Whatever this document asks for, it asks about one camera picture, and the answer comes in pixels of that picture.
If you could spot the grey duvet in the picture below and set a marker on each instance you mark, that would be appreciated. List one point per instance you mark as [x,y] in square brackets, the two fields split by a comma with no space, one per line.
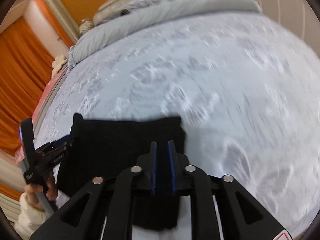
[150,17]

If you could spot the pink bench cushion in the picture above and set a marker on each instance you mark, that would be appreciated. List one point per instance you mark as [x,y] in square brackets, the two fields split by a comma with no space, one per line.
[50,90]

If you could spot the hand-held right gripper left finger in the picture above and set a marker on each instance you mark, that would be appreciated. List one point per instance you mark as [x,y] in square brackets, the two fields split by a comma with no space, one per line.
[153,170]

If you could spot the cream flower-shaped plush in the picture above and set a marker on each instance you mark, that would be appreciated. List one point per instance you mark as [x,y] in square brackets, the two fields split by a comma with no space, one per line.
[60,63]

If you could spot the bed with butterfly print sheet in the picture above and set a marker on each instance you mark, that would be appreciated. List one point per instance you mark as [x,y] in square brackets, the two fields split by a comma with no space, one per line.
[225,92]

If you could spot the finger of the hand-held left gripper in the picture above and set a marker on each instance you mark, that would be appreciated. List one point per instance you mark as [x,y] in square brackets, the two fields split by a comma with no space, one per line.
[58,152]
[58,145]

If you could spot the black pants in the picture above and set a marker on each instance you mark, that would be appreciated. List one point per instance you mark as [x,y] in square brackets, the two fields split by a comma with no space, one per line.
[112,142]

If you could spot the narrow orange curtain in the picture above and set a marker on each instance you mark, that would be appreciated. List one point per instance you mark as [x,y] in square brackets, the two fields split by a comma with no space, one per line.
[50,17]

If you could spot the person's left hand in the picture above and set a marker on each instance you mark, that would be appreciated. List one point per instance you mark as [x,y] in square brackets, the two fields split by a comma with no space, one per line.
[51,190]

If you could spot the person's left forearm white sleeve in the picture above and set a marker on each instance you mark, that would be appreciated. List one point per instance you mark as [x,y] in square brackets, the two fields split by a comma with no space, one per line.
[30,220]

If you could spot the grey floral pillows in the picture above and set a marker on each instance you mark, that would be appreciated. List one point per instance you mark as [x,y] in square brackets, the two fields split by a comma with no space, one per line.
[112,3]

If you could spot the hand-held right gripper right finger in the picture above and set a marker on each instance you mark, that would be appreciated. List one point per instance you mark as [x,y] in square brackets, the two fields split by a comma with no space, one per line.
[171,170]

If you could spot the wide orange curtain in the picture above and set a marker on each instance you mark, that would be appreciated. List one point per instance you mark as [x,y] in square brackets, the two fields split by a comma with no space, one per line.
[17,80]

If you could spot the white flower decoration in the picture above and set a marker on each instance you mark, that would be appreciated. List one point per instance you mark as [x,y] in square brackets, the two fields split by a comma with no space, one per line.
[87,27]

